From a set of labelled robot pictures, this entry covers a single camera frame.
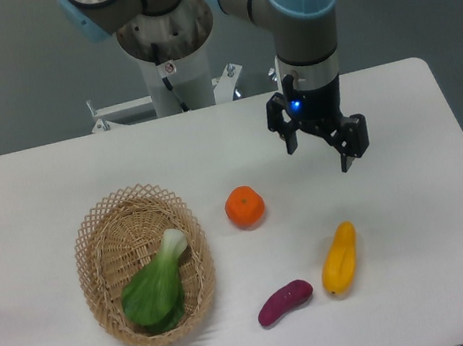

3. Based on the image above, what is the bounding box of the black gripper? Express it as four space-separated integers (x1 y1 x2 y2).
266 74 369 173

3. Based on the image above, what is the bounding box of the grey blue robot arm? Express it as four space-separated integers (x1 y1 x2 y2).
57 0 369 170

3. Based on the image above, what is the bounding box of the woven wicker basket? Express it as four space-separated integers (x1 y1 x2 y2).
64 171 228 346

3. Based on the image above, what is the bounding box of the green bok choy vegetable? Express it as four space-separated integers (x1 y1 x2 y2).
121 229 187 335

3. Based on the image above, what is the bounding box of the orange tangerine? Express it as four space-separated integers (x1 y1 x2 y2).
224 185 266 229

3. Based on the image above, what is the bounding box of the yellow pepper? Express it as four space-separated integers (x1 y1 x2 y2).
322 221 357 296

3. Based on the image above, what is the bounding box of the purple sweet potato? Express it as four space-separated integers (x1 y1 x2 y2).
258 279 314 328

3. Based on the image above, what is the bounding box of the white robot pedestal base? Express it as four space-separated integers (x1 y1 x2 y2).
87 0 243 132

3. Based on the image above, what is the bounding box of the black cable on pedestal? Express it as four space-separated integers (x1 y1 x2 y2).
149 38 192 117

